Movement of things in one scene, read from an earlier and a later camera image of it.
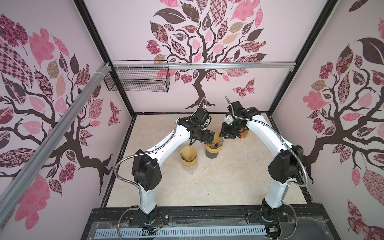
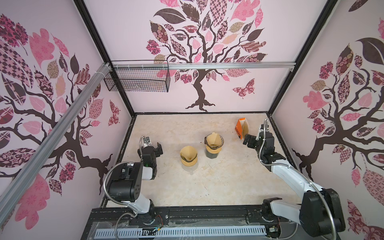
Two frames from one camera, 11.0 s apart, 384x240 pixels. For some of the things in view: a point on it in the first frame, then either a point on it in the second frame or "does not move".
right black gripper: (224, 133) to (252, 139)
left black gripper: (204, 138) to (158, 150)
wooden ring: (214, 151) does not move
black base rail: (292, 222) does not move
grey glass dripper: (217, 145) does not move
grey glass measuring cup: (211, 155) does not move
